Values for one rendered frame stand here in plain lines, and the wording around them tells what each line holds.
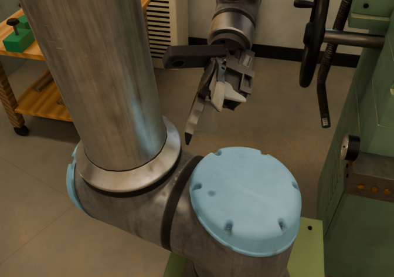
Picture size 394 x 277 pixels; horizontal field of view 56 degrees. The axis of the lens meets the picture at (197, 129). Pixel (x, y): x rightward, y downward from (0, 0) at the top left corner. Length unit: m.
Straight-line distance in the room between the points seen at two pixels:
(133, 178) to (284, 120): 1.61
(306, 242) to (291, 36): 1.85
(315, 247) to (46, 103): 1.50
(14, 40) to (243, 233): 1.36
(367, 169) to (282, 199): 0.52
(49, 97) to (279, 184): 1.61
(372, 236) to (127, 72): 1.04
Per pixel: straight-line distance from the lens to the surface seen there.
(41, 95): 2.01
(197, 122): 0.69
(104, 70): 0.37
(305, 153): 1.87
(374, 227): 1.26
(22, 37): 1.66
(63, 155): 1.90
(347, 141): 0.93
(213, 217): 0.45
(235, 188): 0.48
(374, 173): 0.98
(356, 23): 1.07
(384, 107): 0.94
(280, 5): 2.40
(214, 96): 0.58
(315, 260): 0.76
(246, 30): 0.73
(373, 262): 1.41
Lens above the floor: 1.28
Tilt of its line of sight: 42 degrees down
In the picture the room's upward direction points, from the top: straight up
